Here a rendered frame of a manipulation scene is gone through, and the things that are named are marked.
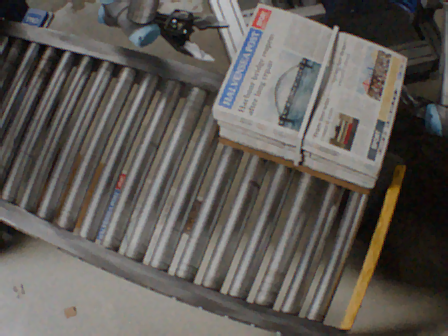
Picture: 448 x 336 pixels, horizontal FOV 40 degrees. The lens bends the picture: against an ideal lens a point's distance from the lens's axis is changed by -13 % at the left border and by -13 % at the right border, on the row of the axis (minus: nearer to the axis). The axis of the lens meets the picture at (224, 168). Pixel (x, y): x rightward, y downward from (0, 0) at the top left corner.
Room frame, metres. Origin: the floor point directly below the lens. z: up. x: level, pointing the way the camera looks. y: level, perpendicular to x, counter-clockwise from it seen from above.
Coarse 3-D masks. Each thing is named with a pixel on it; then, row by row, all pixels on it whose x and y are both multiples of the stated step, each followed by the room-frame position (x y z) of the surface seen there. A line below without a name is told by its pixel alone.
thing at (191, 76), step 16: (0, 32) 1.03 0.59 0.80; (16, 32) 1.01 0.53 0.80; (32, 32) 0.99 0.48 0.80; (48, 32) 0.97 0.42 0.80; (64, 48) 0.90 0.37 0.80; (80, 48) 0.89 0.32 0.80; (96, 48) 0.87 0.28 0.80; (112, 48) 0.86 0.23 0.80; (128, 48) 0.85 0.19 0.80; (128, 64) 0.80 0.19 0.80; (144, 64) 0.79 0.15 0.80; (160, 64) 0.77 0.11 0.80; (176, 64) 0.77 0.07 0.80; (176, 80) 0.72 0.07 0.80; (192, 80) 0.71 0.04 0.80; (208, 80) 0.70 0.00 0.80; (400, 144) 0.45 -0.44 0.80; (384, 160) 0.44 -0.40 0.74; (400, 160) 0.42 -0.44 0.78
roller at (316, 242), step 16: (336, 192) 0.37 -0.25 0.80; (320, 208) 0.34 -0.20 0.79; (336, 208) 0.33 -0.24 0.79; (320, 224) 0.30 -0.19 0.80; (320, 240) 0.26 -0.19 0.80; (304, 256) 0.23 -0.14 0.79; (320, 256) 0.23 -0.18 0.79; (304, 272) 0.20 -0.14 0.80; (288, 288) 0.17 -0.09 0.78; (304, 288) 0.16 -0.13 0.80; (288, 304) 0.13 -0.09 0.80
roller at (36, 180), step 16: (80, 64) 0.84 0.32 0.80; (96, 64) 0.84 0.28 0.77; (80, 80) 0.79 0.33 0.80; (64, 96) 0.75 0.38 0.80; (80, 96) 0.75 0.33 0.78; (64, 112) 0.71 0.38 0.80; (48, 128) 0.67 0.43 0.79; (64, 128) 0.67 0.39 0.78; (48, 144) 0.63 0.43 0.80; (48, 160) 0.59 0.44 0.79; (32, 176) 0.55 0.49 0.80; (32, 192) 0.51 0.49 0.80; (32, 208) 0.47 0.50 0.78
